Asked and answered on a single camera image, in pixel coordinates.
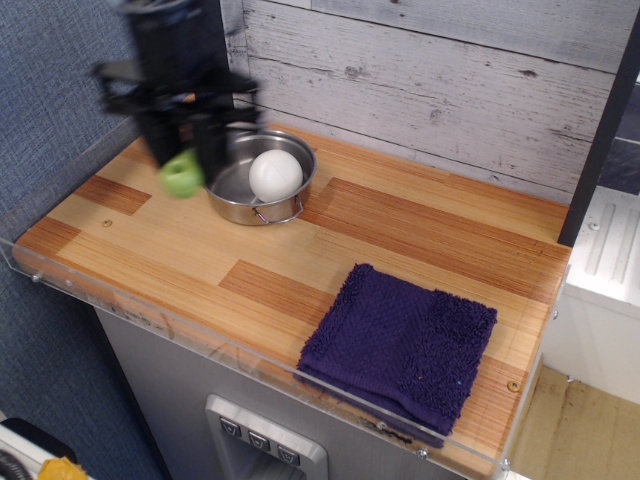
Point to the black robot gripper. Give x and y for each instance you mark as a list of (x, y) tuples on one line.
[(180, 69)]

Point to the small stainless steel pot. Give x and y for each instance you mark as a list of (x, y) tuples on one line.
[(231, 195)]

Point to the purple folded towel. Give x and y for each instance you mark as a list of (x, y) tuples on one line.
[(411, 351)]

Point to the silver dispenser button panel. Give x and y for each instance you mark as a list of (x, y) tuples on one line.
[(250, 446)]

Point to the white ball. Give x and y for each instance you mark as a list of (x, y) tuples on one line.
[(275, 175)]

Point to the green handled grey spatula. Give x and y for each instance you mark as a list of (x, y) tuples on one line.
[(182, 176)]

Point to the dark right upright post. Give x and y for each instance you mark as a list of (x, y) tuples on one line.
[(612, 115)]

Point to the grey toy fridge cabinet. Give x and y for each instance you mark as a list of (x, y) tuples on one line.
[(171, 375)]

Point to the white toy sink unit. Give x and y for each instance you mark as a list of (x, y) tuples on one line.
[(593, 333)]

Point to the clear acrylic guard rail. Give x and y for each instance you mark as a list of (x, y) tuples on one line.
[(455, 184)]

